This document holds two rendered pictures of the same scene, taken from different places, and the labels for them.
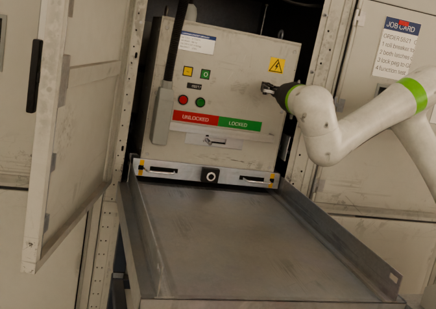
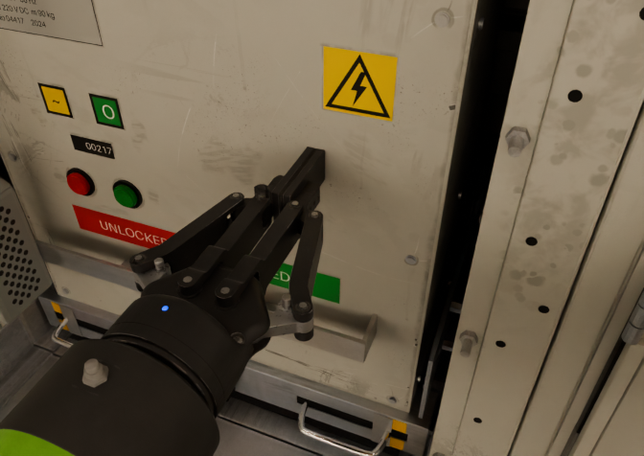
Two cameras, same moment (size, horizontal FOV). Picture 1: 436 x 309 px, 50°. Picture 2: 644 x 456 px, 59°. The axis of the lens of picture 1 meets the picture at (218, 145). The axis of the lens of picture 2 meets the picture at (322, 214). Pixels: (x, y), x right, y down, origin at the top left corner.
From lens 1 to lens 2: 139 cm
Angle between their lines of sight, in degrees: 44
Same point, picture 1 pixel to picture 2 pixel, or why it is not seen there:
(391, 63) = not seen: outside the picture
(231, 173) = (272, 385)
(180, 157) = not seen: hidden behind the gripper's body
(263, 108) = (333, 237)
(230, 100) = (212, 200)
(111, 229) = not seen: hidden behind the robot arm
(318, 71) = (561, 136)
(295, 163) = (462, 435)
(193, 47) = (32, 17)
